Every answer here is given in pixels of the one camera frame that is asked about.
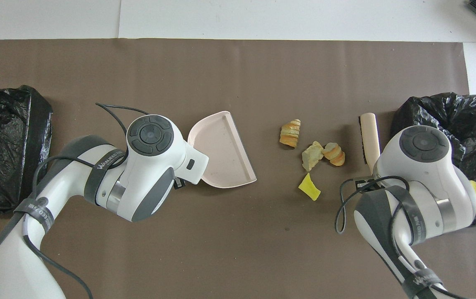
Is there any brown paper table mat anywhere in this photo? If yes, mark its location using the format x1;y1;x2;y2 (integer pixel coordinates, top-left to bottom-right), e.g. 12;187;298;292
0;39;476;299

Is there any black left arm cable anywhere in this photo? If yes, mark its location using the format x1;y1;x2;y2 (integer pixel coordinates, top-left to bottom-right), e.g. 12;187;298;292
21;103;150;299

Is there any pale bread chunk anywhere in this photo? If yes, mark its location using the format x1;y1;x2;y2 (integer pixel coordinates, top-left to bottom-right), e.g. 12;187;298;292
302;141;325;172

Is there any small yellow sponge piece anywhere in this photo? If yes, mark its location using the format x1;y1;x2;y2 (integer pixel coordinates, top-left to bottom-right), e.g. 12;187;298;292
298;173;321;201

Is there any beige hand brush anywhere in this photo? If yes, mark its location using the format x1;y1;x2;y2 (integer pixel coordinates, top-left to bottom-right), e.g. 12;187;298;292
359;112;382;175

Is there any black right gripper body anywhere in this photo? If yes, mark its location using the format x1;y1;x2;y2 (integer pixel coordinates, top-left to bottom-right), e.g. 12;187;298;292
354;176;378;193

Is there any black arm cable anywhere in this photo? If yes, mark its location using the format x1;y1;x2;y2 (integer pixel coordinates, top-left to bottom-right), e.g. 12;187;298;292
21;103;150;299
334;175;464;299

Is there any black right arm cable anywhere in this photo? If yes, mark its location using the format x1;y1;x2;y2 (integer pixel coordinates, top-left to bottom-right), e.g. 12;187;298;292
334;175;464;299

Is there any small toy croissant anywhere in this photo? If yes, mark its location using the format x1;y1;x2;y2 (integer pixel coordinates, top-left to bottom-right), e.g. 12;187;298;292
323;142;346;167

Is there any large toy croissant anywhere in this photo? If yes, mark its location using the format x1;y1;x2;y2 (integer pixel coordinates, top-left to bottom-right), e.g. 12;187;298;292
279;119;301;147

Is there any beige plastic dustpan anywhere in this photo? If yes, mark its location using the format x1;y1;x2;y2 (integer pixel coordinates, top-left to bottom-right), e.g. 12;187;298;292
187;110;258;189

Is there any empty black bagged bin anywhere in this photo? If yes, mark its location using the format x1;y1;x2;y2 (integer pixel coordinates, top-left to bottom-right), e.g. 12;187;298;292
0;85;54;213

